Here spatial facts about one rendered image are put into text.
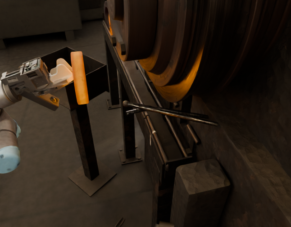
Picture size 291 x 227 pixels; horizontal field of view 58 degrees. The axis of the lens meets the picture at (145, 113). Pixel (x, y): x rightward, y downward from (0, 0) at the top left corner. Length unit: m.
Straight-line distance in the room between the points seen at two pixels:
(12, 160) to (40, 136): 1.12
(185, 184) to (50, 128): 1.50
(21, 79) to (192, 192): 0.54
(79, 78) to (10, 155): 0.27
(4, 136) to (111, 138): 1.03
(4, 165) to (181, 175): 0.48
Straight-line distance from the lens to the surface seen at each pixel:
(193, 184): 0.56
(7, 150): 0.79
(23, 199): 1.61
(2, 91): 0.82
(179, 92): 0.49
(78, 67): 0.75
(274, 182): 0.51
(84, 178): 1.58
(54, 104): 0.85
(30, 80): 0.79
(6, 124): 0.89
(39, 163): 1.74
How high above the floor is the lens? 1.25
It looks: 40 degrees down
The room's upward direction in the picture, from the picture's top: straight up
